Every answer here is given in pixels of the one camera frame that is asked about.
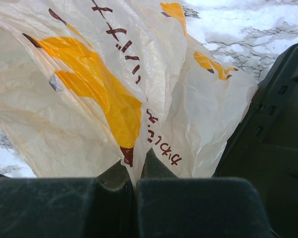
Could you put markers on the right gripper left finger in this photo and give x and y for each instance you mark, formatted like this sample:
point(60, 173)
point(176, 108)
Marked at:
point(99, 207)

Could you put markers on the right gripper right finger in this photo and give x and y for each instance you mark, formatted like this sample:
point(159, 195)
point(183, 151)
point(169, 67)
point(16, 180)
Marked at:
point(172, 207)

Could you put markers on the orange printed plastic bag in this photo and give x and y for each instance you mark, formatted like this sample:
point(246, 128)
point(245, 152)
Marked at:
point(88, 83)

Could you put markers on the black tool case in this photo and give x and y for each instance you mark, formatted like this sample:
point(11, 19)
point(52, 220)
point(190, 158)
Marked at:
point(264, 147)

